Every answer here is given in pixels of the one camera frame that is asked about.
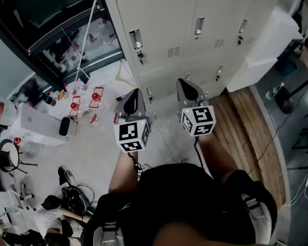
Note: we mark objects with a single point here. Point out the round black frame stool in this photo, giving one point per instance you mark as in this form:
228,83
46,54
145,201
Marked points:
9,155

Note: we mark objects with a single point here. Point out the wooden plank platform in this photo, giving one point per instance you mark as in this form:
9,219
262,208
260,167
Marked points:
246,137

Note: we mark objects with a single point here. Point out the clear plastic water bottle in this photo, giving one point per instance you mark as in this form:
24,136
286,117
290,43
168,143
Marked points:
272,92

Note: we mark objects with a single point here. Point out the person's right forearm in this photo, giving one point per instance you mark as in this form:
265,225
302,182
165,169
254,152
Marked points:
215,158

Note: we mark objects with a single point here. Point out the person's left forearm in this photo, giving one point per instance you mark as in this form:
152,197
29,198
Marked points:
123,170

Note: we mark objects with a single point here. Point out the black stand with pole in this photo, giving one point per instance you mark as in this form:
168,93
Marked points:
283,104

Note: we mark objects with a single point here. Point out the white office chair base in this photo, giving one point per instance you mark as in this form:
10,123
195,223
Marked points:
15,197

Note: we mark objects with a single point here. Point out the red-capped clear plastic bottle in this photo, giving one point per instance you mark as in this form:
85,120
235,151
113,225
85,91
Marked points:
84,87
74,106
93,120
95,96

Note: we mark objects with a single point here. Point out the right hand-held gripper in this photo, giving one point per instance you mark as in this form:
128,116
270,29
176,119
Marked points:
197,120

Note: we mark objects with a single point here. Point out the white cardboard box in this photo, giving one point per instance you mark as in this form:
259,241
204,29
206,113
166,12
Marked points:
33,122

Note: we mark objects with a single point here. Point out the wooden clothes hanger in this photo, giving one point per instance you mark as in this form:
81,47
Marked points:
120,79

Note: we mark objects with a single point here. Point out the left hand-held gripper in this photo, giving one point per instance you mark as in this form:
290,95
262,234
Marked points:
129,114

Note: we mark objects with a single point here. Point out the person's black shirt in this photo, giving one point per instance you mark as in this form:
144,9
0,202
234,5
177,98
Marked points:
174,196

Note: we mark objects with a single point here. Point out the black bottle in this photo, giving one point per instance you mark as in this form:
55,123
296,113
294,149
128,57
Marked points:
47,99

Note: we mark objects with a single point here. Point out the grey metal locker cabinet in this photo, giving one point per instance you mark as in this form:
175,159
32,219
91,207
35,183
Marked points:
169,29

